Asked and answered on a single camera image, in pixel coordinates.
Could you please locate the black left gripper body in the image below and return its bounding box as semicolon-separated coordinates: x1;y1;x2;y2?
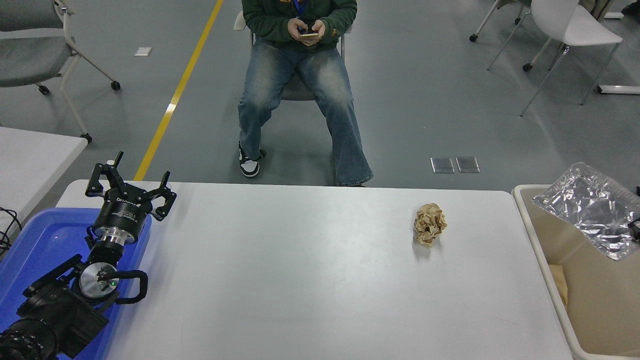
93;190;153;236

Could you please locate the tan paper ball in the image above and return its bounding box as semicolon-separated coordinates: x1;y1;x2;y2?
413;202;448;248

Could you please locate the silver foil tray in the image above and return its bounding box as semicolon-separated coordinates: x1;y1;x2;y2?
532;162;640;261

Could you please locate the person's right hand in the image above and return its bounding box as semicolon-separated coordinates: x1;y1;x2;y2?
288;19;308;43

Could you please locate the person's left hand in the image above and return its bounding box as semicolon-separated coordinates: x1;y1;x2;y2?
304;20;327;47

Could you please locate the blue plastic tray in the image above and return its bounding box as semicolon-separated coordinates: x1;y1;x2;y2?
0;207;153;360

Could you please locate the white side table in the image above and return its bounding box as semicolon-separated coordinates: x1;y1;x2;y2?
0;126;89;261

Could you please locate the grey wheeled office chair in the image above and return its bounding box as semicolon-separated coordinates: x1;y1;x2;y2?
0;0;121;143

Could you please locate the white-legged caster chair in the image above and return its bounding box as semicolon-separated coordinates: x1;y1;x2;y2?
469;0;568;72

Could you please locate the tan cardboard piece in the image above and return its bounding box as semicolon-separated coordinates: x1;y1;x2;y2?
548;264;569;307

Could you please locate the white chair with metal legs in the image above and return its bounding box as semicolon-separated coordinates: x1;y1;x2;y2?
487;0;623;117

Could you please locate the large pale plastic bin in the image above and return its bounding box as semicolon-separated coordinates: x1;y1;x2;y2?
512;184;640;360

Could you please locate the silver metal bar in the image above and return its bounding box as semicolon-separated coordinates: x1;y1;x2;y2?
597;84;640;95

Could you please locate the black cable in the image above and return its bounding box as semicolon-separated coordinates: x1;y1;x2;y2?
0;206;23;258

